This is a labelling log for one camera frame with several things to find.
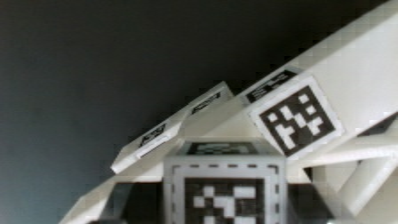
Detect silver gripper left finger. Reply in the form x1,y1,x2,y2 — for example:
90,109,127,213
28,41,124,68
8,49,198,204
86,183,163,224

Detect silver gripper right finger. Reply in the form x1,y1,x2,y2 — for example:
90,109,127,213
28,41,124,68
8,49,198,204
287,183,362,224

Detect small white marker cube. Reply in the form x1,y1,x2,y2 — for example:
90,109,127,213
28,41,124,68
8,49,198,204
163,138,287,224

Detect white chair leg block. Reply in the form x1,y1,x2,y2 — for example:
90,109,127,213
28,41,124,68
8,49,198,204
110,82,232,174

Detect white chair back piece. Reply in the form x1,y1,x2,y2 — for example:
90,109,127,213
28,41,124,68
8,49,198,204
58,0,398,224

